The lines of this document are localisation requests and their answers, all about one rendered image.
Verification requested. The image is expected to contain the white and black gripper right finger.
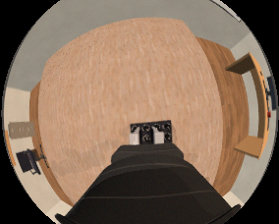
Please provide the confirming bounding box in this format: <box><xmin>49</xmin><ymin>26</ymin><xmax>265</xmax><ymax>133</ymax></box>
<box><xmin>151</xmin><ymin>127</ymin><xmax>164</xmax><ymax>143</ymax></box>

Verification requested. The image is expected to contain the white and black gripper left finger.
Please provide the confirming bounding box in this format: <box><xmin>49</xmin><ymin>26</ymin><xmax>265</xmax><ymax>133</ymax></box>
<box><xmin>129</xmin><ymin>128</ymin><xmax>141</xmax><ymax>144</ymax></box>

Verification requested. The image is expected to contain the black square box with knobs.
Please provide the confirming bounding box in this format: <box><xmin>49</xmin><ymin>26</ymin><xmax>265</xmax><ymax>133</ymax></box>
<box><xmin>130</xmin><ymin>120</ymin><xmax>172</xmax><ymax>144</ymax></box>

